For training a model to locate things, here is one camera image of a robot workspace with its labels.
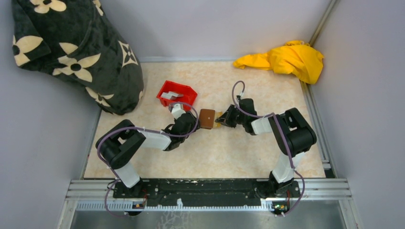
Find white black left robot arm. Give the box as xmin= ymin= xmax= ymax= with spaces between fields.
xmin=95 ymin=102 xmax=201 ymax=198

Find grey cards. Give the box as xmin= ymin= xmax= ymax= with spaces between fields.
xmin=160 ymin=91 xmax=183 ymax=100

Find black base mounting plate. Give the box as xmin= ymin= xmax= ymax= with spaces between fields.
xmin=113 ymin=178 xmax=300 ymax=207

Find yellow crumpled cloth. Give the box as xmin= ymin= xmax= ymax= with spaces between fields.
xmin=233 ymin=40 xmax=324 ymax=84

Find aluminium frame rail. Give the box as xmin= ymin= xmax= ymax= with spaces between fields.
xmin=66 ymin=178 xmax=352 ymax=200

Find red plastic bin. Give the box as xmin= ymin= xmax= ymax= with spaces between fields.
xmin=156 ymin=80 xmax=198 ymax=107

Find black floral plush blanket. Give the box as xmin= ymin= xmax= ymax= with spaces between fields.
xmin=11 ymin=0 xmax=144 ymax=115

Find yellow credit card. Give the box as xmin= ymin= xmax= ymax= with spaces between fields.
xmin=213 ymin=112 xmax=223 ymax=128

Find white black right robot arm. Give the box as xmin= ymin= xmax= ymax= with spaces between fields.
xmin=216 ymin=98 xmax=317 ymax=197

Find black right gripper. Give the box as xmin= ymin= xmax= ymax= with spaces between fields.
xmin=216 ymin=104 xmax=247 ymax=128

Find brown leather card holder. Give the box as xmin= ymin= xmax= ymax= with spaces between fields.
xmin=199 ymin=109 xmax=216 ymax=129

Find white slotted cable duct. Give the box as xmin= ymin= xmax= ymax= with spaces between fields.
xmin=76 ymin=199 xmax=274 ymax=212

